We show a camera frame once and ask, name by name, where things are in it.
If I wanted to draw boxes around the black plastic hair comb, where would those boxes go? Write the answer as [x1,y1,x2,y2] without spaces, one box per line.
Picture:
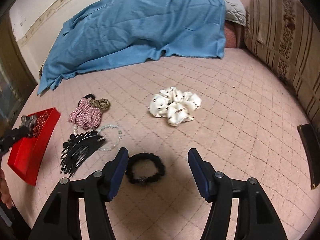
[60,131,105,178]

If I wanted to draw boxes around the person's left hand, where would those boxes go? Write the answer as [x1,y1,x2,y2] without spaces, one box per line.
[0,170,14,209]

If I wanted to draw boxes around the pink white checked scrunchie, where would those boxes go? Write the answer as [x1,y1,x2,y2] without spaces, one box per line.
[68,97,103,130]

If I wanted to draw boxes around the black fuzzy hair tie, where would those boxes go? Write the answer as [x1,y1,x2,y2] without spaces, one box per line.
[124,152,167,186]

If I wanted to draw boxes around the leopard print hair tie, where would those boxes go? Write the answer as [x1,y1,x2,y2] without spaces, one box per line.
[89,98,111,111]

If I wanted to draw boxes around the dark red patterned scrunchie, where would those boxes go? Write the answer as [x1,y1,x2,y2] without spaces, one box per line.
[32,110,50,138]

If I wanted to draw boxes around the small black hair tie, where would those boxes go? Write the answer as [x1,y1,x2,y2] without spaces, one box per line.
[77,93,97,107]

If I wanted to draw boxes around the brown pink bolster cushion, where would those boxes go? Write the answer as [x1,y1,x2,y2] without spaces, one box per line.
[223,0,276,49]

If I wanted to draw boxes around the white pearl bracelet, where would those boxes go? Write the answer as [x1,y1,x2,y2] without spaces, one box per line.
[73,123,123,152]

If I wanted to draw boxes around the dark wooden bed frame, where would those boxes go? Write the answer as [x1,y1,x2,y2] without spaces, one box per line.
[297,124,319,189]

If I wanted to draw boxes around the white dotted scrunchie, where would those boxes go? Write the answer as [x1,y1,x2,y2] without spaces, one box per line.
[148,87,202,126]

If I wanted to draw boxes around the grey quilted pillow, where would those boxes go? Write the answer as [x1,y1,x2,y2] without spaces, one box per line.
[224,0,246,26]

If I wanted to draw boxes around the dark wooden glass door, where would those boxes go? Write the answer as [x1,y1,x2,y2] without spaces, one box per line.
[1,12,37,135]

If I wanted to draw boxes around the red jewelry tray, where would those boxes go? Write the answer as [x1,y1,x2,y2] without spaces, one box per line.
[7,107,61,186]

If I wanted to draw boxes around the striped beige brown pillow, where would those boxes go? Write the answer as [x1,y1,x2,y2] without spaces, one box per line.
[244,0,319,131]

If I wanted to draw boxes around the grey brown satin scrunchie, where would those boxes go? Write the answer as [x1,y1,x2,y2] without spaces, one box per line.
[20,115,37,137]

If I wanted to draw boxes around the blue cloth sheet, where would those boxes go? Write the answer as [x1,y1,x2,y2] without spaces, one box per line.
[38,0,226,93]

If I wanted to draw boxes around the pink quilted bed cover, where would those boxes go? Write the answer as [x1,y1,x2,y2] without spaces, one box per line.
[1,49,319,239]

